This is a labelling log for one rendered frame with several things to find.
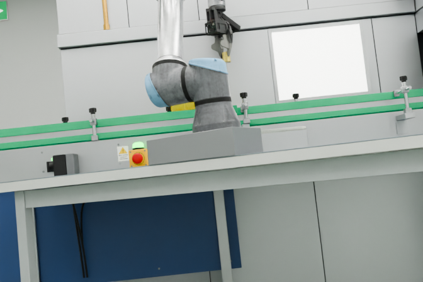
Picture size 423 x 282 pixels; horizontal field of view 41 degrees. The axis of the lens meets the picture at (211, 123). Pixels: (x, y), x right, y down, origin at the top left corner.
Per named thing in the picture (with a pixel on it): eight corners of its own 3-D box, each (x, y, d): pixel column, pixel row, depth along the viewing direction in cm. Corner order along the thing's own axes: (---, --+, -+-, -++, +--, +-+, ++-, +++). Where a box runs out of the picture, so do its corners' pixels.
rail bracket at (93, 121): (101, 141, 225) (98, 107, 226) (97, 140, 218) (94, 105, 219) (90, 142, 225) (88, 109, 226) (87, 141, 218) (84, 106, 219)
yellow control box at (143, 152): (150, 168, 222) (148, 149, 223) (148, 167, 215) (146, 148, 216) (132, 170, 222) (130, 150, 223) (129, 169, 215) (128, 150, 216)
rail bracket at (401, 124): (406, 133, 236) (400, 80, 238) (422, 130, 219) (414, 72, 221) (395, 134, 236) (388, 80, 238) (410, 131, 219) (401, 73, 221)
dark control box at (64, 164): (80, 175, 222) (78, 153, 223) (75, 175, 214) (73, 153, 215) (58, 177, 222) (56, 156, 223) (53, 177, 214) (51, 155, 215)
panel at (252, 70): (370, 95, 256) (360, 21, 259) (372, 94, 253) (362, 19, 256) (170, 115, 255) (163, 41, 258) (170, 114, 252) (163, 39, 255)
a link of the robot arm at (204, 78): (224, 95, 170) (218, 51, 171) (183, 102, 175) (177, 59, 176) (236, 97, 181) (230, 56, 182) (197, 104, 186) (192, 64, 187)
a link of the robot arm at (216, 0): (216, 2, 249) (229, -4, 243) (218, 12, 248) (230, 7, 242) (203, 0, 244) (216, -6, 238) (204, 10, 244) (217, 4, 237)
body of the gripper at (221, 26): (205, 37, 242) (202, 9, 243) (220, 38, 247) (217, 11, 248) (217, 32, 236) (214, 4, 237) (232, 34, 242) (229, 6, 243)
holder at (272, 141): (297, 153, 233) (295, 134, 234) (309, 150, 205) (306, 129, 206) (255, 157, 233) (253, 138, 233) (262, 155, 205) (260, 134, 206)
